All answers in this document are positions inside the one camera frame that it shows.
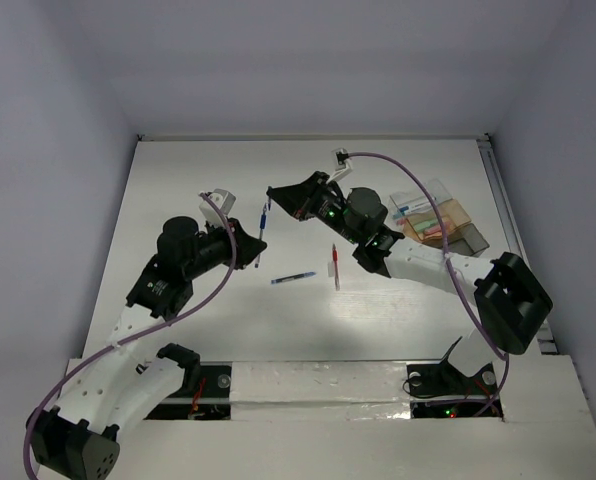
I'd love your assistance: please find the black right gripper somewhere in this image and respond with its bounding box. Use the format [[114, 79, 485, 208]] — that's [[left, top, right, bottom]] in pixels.
[[268, 170, 361, 245]]

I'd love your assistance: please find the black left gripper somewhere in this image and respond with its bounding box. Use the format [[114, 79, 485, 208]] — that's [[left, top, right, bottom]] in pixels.
[[184, 214, 265, 279]]

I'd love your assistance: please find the blue ballpoint pen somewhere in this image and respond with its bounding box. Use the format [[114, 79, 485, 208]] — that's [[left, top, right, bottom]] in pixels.
[[254, 197, 271, 269]]

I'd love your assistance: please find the blue ink refill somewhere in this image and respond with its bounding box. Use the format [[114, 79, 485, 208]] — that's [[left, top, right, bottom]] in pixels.
[[270, 271, 316, 285]]

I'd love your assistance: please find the red gel pen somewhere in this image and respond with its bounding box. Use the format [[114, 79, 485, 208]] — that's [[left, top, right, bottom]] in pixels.
[[331, 243, 340, 291]]

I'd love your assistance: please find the white marker blue cap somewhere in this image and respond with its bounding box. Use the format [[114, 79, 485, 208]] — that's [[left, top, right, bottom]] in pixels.
[[398, 197, 432, 214]]

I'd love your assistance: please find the green correction tape pen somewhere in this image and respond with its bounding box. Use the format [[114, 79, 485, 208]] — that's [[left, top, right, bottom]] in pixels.
[[411, 222, 430, 234]]

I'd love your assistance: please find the orange highlighter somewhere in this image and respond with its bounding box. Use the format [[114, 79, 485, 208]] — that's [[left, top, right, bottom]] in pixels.
[[423, 224, 453, 237]]

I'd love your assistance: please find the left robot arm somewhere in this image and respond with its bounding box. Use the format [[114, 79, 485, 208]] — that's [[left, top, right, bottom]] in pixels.
[[25, 216, 267, 479]]

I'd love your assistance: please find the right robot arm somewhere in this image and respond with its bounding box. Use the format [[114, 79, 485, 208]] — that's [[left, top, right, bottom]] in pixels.
[[267, 172, 553, 392]]

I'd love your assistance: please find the stationery organizer box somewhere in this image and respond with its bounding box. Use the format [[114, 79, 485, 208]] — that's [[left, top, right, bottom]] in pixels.
[[387, 178, 490, 257]]

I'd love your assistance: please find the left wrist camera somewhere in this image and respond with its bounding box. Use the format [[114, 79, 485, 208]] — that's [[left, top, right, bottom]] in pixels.
[[199, 189, 236, 227]]

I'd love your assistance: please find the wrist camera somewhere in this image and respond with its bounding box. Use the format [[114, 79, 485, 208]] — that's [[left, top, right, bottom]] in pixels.
[[199, 189, 236, 227], [328, 148, 353, 183]]

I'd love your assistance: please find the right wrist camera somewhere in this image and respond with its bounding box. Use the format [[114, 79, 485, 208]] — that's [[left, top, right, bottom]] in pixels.
[[328, 148, 353, 183]]

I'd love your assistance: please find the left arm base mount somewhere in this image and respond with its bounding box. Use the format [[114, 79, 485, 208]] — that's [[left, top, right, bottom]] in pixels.
[[157, 343, 232, 399]]

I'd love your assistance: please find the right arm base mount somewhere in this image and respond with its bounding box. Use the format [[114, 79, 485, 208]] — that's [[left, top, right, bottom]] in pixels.
[[402, 338, 496, 400]]

